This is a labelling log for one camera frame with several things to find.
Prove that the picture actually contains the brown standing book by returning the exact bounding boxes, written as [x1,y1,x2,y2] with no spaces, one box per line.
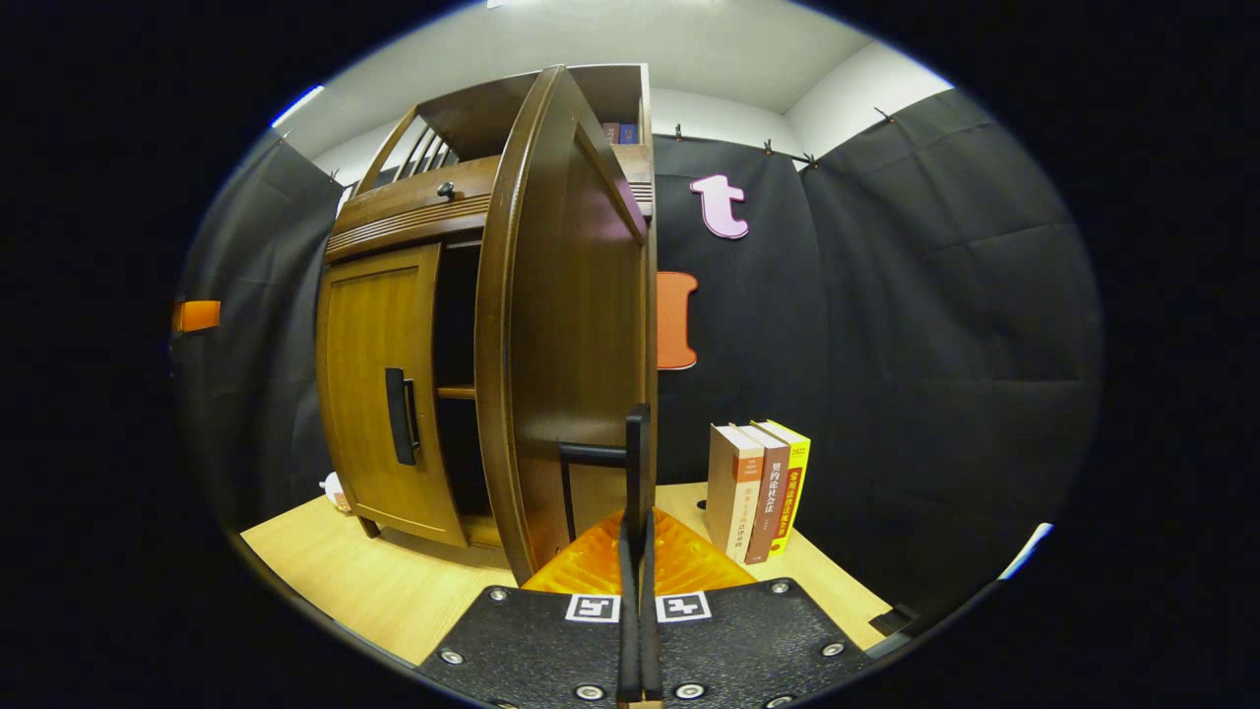
[738,423,790,566]

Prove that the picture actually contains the beige book orange label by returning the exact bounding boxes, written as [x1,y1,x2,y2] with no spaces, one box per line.
[705,423,766,564]

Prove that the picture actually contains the wooden cabinet door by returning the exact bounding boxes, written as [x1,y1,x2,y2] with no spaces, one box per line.
[317,243,472,548]
[475,64,659,587]

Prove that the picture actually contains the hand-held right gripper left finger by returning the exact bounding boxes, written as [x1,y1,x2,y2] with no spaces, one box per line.
[418,507,641,708]

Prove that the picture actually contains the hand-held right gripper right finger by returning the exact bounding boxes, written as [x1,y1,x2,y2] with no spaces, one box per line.
[642,507,874,708]

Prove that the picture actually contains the black backdrop cloth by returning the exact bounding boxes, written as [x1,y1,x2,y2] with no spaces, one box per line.
[172,89,1103,631]

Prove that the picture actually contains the small ceiling light panel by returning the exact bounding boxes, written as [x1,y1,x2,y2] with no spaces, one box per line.
[270,84,326,130]

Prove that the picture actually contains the wooden cabinet drawer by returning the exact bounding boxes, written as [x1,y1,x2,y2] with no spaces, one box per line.
[330,146,656,237]

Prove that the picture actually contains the wooden double-door shoe cabinet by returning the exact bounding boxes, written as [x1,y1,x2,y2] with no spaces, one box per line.
[315,64,659,582]

